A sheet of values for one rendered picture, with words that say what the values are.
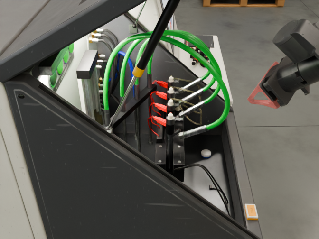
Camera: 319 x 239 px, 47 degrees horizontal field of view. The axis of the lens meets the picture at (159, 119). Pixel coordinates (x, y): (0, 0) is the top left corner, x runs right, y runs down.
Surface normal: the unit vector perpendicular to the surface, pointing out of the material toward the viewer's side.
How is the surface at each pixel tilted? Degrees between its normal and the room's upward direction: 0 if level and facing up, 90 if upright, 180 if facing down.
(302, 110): 0
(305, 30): 47
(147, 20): 90
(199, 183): 0
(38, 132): 90
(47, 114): 90
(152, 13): 90
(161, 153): 0
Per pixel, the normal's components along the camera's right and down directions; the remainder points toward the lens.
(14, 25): 0.00, -0.82
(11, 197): -0.04, 0.57
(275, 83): 0.47, -0.25
